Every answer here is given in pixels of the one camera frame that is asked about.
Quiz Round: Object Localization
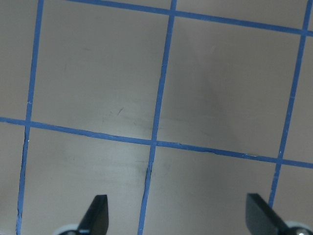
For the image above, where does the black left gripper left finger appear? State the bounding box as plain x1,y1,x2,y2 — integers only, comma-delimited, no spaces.
77,195,108,235

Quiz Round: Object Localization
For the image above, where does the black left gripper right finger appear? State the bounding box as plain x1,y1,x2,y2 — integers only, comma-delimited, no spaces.
246,193,301,235

